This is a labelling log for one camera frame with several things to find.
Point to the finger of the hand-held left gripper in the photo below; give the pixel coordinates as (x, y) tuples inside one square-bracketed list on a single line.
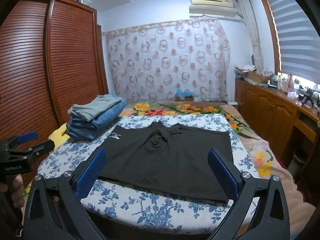
[(28, 136), (42, 147)]

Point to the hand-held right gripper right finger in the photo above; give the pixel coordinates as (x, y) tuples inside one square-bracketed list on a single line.
[(223, 173)]

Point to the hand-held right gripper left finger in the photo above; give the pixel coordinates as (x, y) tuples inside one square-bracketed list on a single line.
[(90, 172)]

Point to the black pants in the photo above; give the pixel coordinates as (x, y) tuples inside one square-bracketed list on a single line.
[(160, 165)]

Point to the folded grey pants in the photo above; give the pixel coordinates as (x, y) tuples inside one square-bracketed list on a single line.
[(97, 107)]

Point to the person's left hand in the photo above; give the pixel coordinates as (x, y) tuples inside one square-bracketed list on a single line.
[(18, 192)]

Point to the yellow pillow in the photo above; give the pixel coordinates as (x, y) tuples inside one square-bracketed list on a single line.
[(58, 136)]

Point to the folded blue jeans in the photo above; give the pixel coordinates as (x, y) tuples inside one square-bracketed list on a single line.
[(100, 126)]

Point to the blue floral white blanket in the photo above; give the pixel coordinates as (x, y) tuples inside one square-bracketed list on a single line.
[(140, 212)]

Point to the grey waste bin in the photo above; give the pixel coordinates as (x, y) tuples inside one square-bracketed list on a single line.
[(296, 160)]

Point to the long wooden cabinet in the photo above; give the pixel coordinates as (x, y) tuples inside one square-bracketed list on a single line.
[(270, 110)]

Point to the brown louvred wooden wardrobe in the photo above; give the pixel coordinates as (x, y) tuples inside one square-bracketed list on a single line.
[(70, 62)]

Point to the small blue object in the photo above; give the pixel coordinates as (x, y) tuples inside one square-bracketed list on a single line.
[(184, 95)]

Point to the cardboard box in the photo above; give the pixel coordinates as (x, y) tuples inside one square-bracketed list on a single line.
[(256, 77)]

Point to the group of toiletry bottles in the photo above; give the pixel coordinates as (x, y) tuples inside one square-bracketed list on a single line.
[(278, 82)]

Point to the folded floral cloth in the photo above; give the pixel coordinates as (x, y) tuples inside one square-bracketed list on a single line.
[(245, 68)]

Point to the black handheld device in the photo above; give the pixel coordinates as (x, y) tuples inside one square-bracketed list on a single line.
[(307, 97)]

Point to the tied beige side curtain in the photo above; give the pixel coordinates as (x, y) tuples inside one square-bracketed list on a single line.
[(253, 35)]

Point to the striped window blind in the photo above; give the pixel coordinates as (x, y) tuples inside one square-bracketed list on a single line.
[(295, 35)]

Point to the white air conditioner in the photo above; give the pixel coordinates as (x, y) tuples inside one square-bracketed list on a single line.
[(212, 5)]

